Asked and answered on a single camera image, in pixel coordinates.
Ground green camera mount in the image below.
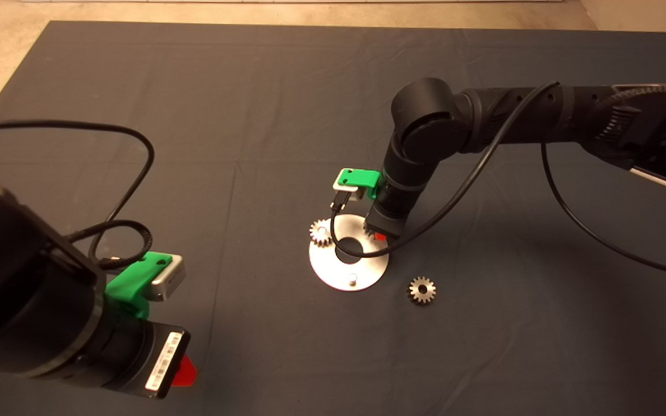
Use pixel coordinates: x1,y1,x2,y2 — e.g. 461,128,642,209
105,251,173,320
337,168,382,200

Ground green right camera mount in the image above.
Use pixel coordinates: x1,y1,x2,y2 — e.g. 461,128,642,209
337,168,382,200

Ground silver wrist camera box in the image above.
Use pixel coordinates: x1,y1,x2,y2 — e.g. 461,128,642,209
147,254,187,303
332,172,366,202

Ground braided black arm cable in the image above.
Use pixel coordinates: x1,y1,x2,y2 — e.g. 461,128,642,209
596,84,666,116
67,219,153,270

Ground black camera cable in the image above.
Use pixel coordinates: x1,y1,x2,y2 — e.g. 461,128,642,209
0,120,156,269
329,81,666,282

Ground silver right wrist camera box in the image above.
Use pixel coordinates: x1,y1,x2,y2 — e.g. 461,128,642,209
332,172,366,202

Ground black left camera cable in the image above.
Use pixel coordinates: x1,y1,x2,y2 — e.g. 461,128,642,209
0,120,156,269

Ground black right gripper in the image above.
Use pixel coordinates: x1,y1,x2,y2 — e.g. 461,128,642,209
365,205,406,242

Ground dark grey table cloth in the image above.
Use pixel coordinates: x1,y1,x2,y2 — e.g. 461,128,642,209
0,21,666,416

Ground green left camera mount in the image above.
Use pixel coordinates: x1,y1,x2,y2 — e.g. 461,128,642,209
105,251,173,320

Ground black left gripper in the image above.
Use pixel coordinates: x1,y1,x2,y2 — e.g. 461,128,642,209
135,321,197,400

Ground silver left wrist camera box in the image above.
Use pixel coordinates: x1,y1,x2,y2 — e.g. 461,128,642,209
147,254,187,303

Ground black right camera cable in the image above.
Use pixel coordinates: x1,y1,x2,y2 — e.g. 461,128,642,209
329,81,666,282

